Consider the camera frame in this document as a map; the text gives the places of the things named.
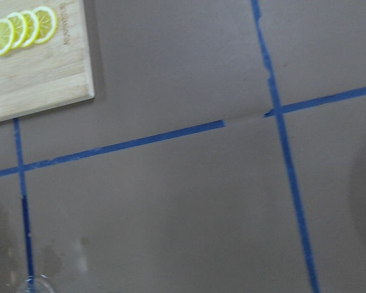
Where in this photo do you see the bamboo cutting board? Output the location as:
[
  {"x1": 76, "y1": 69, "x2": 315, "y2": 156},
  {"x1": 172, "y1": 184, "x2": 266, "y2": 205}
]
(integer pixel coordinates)
[{"x1": 0, "y1": 1, "x2": 95, "y2": 122}]

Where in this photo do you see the clear wine glass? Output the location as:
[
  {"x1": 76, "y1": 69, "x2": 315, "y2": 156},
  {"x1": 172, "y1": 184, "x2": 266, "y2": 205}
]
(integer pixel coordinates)
[{"x1": 15, "y1": 275, "x2": 56, "y2": 293}]

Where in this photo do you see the lemon slice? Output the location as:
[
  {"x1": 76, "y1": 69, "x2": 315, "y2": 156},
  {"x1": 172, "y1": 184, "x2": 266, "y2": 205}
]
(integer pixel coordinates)
[
  {"x1": 33, "y1": 6, "x2": 58, "y2": 45},
  {"x1": 7, "y1": 12, "x2": 27, "y2": 49},
  {"x1": 0, "y1": 18, "x2": 15, "y2": 56},
  {"x1": 20, "y1": 10, "x2": 40, "y2": 48}
]

